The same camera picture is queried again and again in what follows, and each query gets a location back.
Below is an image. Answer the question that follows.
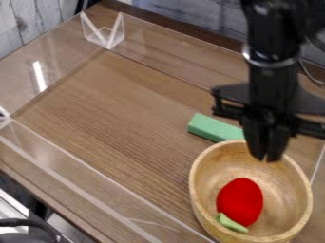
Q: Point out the red plush fruit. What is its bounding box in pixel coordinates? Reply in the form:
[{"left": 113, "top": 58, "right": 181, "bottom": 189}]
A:
[{"left": 216, "top": 178, "right": 264, "bottom": 227}]

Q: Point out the black cable bottom left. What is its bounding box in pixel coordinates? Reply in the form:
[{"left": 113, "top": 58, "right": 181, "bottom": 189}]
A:
[{"left": 0, "top": 217, "right": 42, "bottom": 243}]

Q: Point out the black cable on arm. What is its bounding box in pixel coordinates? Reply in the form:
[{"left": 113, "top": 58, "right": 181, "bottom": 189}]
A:
[{"left": 299, "top": 58, "right": 325, "bottom": 88}]

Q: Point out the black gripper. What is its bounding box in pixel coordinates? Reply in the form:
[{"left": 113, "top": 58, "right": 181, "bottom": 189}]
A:
[{"left": 212, "top": 50, "right": 325, "bottom": 162}]

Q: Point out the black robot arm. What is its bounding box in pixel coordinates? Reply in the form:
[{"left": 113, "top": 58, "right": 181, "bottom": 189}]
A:
[{"left": 212, "top": 0, "right": 325, "bottom": 161}]

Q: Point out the wooden bowl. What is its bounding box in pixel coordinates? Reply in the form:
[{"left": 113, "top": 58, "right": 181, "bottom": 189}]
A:
[{"left": 189, "top": 140, "right": 313, "bottom": 243}]

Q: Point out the black metal bracket bottom left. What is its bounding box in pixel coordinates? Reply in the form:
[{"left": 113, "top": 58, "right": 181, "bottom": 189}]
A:
[{"left": 27, "top": 211, "right": 74, "bottom": 243}]

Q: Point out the green foam block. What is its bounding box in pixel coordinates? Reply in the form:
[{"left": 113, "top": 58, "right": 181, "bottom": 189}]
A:
[{"left": 188, "top": 113, "right": 244, "bottom": 142}]

